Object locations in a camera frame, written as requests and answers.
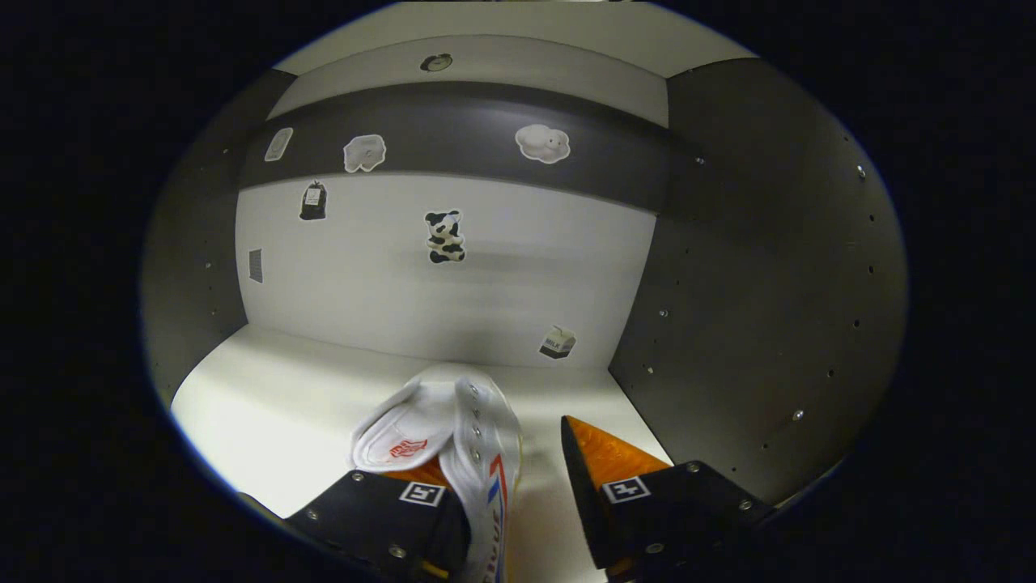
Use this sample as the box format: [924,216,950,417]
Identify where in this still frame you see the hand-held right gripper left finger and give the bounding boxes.
[283,457,472,583]

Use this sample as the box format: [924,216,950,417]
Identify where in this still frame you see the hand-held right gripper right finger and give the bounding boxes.
[560,415,778,583]

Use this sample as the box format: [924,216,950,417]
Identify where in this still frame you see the white canvas shoe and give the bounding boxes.
[350,364,525,583]

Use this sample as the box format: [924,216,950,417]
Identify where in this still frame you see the white shoe cabinet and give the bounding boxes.
[142,0,907,583]

